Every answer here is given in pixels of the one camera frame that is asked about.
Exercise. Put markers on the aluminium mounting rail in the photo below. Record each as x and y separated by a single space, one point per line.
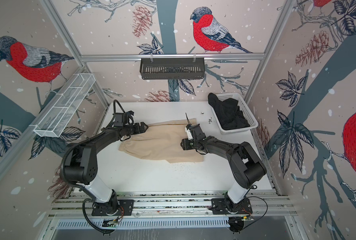
181 205

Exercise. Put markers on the black hanging wire basket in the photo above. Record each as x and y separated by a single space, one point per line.
172 69

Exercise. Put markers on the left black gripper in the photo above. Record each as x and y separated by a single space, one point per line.
142 129

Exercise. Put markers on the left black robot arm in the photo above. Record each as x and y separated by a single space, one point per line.
79 165

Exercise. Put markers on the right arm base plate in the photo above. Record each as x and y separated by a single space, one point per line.
226 206

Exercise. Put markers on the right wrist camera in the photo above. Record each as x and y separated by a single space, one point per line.
188 131

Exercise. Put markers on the beige drawstring shorts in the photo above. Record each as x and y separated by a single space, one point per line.
160 142

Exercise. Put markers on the black shorts in basket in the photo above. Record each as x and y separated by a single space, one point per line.
228 113

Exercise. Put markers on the white wire mesh shelf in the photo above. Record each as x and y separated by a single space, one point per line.
67 102

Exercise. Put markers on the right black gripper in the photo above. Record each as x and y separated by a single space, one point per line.
186 144

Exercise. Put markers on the white plastic laundry basket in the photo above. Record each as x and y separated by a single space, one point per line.
243 107

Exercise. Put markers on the horizontal aluminium frame bar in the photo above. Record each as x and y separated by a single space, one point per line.
135 58

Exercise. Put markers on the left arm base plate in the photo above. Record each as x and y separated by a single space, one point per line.
113 208

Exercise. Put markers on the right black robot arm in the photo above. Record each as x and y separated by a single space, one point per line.
246 166

